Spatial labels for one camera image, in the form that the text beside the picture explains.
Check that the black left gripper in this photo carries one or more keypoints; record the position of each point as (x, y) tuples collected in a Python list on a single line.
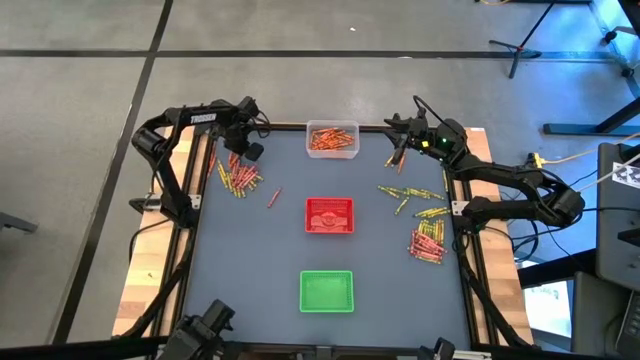
[(235, 135)]

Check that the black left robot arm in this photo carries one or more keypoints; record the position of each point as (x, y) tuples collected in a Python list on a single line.
[(162, 175)]

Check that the red plastic basket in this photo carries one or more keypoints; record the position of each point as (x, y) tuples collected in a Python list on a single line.
[(330, 202)]

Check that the grey equipment cabinet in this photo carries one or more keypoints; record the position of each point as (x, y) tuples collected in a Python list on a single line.
[(617, 235)]

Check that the white monitor screen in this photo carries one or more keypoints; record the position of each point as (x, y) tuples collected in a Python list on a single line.
[(547, 310)]

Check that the black tripod stand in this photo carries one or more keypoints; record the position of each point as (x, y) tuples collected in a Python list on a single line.
[(520, 49)]

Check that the silver bracket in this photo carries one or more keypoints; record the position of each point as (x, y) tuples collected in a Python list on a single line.
[(470, 355)]

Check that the black stand base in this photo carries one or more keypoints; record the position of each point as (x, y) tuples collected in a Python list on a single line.
[(575, 129)]

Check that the scattered yellow crayons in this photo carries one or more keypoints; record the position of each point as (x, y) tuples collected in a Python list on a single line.
[(290, 125)]

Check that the green plastic basket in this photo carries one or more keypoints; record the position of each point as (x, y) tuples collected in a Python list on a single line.
[(327, 292)]

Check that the black crossbeam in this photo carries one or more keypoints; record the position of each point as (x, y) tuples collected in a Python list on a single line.
[(75, 349)]

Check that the grey box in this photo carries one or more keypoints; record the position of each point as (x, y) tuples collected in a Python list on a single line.
[(595, 315)]

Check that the grey chair base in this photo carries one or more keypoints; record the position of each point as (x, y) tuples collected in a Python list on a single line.
[(17, 223)]

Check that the black white fiducial tag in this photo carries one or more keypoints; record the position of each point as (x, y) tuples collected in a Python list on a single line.
[(627, 175)]

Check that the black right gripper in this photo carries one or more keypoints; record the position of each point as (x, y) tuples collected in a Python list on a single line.
[(420, 140)]

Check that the black desk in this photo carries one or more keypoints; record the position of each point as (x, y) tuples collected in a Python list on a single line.
[(555, 270)]

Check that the clear plastic bin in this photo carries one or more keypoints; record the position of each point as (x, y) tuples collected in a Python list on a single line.
[(332, 155)]

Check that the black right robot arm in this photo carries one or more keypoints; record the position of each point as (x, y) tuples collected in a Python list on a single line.
[(505, 175)]

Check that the yellow power plug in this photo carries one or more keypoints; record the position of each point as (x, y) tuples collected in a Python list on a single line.
[(536, 161)]

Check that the black keyboard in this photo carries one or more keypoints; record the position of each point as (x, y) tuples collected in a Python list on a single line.
[(630, 330)]

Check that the metal wheeled rack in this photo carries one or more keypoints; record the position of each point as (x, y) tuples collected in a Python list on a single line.
[(610, 36)]

